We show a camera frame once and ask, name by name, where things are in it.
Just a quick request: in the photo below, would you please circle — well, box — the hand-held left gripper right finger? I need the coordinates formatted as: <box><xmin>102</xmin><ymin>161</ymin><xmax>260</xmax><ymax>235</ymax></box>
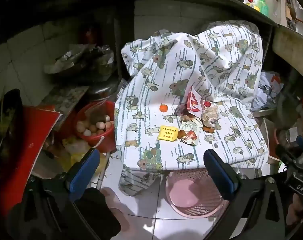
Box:
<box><xmin>204</xmin><ymin>149</ymin><xmax>292</xmax><ymax>240</ymax></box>

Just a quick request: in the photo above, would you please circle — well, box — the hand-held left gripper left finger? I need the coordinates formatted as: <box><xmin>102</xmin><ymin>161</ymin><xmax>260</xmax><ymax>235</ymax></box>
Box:
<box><xmin>6</xmin><ymin>147</ymin><xmax>102</xmax><ymax>240</ymax></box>

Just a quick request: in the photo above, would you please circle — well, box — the pink plastic basket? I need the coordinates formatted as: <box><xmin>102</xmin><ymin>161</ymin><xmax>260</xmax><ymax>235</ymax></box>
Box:
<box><xmin>165</xmin><ymin>168</ymin><xmax>229</xmax><ymax>218</ymax></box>

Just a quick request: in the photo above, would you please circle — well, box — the torn white wrapper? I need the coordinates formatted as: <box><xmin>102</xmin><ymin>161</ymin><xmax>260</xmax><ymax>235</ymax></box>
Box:
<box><xmin>177</xmin><ymin>120</ymin><xmax>202</xmax><ymax>146</ymax></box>

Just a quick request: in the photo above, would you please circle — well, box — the tissue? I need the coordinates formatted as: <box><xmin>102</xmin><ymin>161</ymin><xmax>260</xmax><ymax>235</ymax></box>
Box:
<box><xmin>202</xmin><ymin>105</ymin><xmax>220</xmax><ymax>128</ymax></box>

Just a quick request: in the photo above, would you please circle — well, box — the yellow packet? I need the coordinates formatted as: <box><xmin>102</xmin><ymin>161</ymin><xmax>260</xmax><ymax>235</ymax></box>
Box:
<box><xmin>159</xmin><ymin>125</ymin><xmax>179</xmax><ymax>141</ymax></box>

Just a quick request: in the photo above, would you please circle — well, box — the red white snack wrapper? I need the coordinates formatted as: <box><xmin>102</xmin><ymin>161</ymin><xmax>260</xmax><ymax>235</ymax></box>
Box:
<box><xmin>183</xmin><ymin>85</ymin><xmax>204</xmax><ymax>118</ymax></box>

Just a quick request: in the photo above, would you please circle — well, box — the person's right hand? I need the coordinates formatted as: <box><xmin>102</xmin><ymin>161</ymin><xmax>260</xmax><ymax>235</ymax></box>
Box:
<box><xmin>287</xmin><ymin>195</ymin><xmax>303</xmax><ymax>228</ymax></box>

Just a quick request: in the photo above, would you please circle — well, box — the yellow plastic bag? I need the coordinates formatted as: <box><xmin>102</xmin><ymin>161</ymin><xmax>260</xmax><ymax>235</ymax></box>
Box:
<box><xmin>63</xmin><ymin>136</ymin><xmax>107</xmax><ymax>175</ymax></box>

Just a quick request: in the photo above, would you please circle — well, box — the red plastic bucket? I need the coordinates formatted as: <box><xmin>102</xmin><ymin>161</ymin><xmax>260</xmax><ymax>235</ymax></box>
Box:
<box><xmin>75</xmin><ymin>101</ymin><xmax>116</xmax><ymax>153</ymax></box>

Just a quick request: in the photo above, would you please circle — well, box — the person's foot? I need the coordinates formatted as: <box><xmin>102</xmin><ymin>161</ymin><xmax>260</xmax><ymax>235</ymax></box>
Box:
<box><xmin>101</xmin><ymin>187</ymin><xmax>130</xmax><ymax>232</ymax></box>

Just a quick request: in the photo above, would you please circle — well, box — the pile of eggs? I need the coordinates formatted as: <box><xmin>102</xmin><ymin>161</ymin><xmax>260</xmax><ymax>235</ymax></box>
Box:
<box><xmin>77</xmin><ymin>115</ymin><xmax>115</xmax><ymax>137</ymax></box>

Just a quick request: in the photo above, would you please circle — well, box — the blue white plastic bag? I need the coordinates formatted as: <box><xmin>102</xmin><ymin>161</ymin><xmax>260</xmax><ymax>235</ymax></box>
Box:
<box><xmin>252</xmin><ymin>71</ymin><xmax>284</xmax><ymax>110</ymax></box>

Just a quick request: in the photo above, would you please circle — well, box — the red board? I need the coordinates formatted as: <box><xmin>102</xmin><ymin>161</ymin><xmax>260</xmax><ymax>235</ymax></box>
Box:
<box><xmin>0</xmin><ymin>105</ymin><xmax>63</xmax><ymax>210</ymax></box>

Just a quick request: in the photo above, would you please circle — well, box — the animal printed cloth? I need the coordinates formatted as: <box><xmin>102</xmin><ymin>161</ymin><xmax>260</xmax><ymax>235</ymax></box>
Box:
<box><xmin>114</xmin><ymin>21</ymin><xmax>269</xmax><ymax>197</ymax></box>

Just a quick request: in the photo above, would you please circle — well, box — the silver foil bag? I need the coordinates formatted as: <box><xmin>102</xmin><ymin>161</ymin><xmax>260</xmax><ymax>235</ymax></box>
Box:
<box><xmin>44</xmin><ymin>44</ymin><xmax>115</xmax><ymax>77</ymax></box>

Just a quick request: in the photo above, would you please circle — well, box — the green plastic bottle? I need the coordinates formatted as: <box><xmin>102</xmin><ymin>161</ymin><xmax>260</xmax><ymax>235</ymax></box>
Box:
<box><xmin>258</xmin><ymin>0</ymin><xmax>271</xmax><ymax>17</ymax></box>

